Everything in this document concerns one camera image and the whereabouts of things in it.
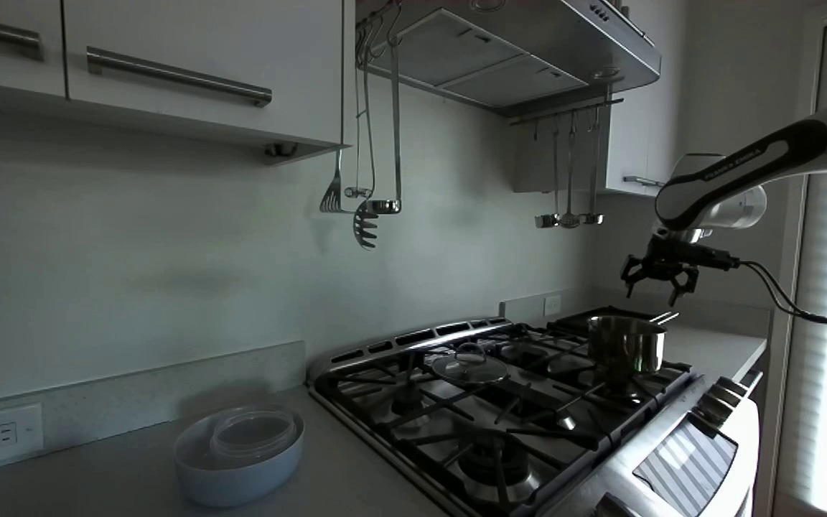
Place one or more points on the wide white upper cabinet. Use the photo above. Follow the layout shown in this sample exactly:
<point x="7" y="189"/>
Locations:
<point x="202" y="38"/>

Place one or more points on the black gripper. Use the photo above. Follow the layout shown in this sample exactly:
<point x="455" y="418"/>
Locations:
<point x="673" y="256"/>

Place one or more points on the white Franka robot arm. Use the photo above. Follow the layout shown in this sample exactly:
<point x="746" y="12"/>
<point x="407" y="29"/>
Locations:
<point x="769" y="161"/>

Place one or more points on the narrow white upper cabinet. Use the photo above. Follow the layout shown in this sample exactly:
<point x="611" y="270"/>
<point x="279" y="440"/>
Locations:
<point x="2" y="66"/>

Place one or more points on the hanging steel spatula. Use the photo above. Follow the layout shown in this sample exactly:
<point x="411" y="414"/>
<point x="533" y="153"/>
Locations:
<point x="334" y="199"/>

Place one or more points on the glass pot lid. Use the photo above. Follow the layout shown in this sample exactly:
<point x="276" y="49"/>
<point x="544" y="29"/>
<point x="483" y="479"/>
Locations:
<point x="470" y="369"/>

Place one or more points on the hanging steel ladle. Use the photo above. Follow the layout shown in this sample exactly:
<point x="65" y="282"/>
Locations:
<point x="571" y="219"/>
<point x="546" y="219"/>
<point x="592" y="219"/>

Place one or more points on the silver steel pot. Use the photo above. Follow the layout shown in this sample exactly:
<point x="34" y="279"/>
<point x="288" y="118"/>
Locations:
<point x="624" y="347"/>

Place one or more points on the hanging slotted pasta spoon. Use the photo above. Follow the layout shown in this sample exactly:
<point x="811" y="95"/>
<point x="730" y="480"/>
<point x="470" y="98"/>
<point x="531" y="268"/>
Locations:
<point x="368" y="226"/>

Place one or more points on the white corner upper cabinet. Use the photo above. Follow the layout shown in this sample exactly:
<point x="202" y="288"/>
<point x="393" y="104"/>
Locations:
<point x="644" y="144"/>

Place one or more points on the steel utensil rail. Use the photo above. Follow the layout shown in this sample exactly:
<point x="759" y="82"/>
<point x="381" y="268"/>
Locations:
<point x="567" y="110"/>

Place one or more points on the stainless gas range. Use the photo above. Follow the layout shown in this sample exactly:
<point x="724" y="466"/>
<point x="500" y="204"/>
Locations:
<point x="489" y="433"/>

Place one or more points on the pale blue lidded bowl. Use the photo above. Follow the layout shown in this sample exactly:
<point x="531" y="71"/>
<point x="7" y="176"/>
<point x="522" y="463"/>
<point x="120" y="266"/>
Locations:
<point x="239" y="459"/>

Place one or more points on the under-cabinet puck light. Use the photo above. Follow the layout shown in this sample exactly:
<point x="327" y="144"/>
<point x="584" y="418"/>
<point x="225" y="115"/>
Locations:
<point x="279" y="150"/>

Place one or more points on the stainless range hood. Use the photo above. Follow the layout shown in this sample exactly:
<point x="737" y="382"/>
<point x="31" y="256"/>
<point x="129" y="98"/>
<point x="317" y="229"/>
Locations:
<point x="518" y="54"/>

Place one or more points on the hanging thin steel utensil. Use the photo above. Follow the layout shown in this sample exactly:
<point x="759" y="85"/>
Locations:
<point x="360" y="193"/>

